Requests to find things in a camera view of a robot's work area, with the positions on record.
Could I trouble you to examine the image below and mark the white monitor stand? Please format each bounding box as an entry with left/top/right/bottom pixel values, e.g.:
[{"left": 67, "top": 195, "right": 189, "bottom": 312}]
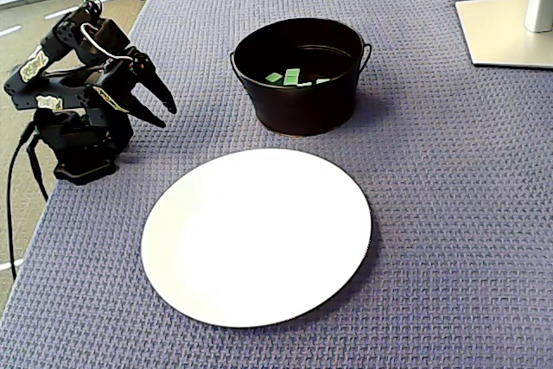
[{"left": 454, "top": 0, "right": 553, "bottom": 69}]

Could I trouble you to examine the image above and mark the black metal bucket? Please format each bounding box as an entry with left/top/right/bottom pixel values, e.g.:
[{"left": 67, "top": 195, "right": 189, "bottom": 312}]
[{"left": 230, "top": 16, "right": 373, "bottom": 137}]

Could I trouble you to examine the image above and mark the white round plate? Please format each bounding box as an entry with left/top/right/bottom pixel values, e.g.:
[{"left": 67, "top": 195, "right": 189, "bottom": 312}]
[{"left": 140, "top": 147, "right": 373, "bottom": 329}]

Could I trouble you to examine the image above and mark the thin black cable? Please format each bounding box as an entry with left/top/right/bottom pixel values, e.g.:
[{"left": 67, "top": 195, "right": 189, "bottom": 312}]
[{"left": 25, "top": 143, "right": 49, "bottom": 202}]

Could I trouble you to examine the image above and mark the thick black cable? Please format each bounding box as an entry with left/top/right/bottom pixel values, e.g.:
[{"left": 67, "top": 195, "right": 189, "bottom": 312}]
[{"left": 5, "top": 120, "right": 36, "bottom": 280}]

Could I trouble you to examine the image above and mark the blue woven table mat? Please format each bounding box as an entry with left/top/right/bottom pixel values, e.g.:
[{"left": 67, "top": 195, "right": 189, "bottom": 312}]
[{"left": 0, "top": 0, "right": 553, "bottom": 369}]

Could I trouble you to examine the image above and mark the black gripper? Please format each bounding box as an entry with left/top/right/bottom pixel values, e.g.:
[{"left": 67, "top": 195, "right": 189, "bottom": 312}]
[{"left": 77, "top": 18, "right": 178, "bottom": 129}]

